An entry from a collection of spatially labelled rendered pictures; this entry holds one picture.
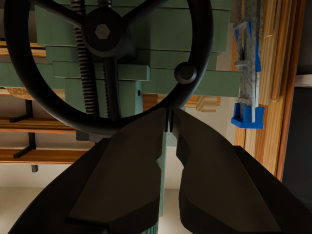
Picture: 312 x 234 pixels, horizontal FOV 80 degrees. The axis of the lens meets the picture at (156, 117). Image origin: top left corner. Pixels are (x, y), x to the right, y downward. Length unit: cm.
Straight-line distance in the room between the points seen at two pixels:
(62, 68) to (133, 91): 14
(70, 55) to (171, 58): 23
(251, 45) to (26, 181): 366
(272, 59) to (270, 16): 33
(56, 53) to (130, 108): 24
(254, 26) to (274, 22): 59
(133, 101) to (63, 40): 24
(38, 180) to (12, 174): 41
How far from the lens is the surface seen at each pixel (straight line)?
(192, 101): 62
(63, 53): 51
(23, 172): 384
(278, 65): 185
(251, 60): 132
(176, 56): 46
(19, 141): 367
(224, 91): 47
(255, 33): 133
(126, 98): 36
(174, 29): 47
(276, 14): 193
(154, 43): 46
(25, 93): 59
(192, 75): 21
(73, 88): 40
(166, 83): 45
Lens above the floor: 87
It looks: 11 degrees up
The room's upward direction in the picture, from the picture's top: 178 degrees counter-clockwise
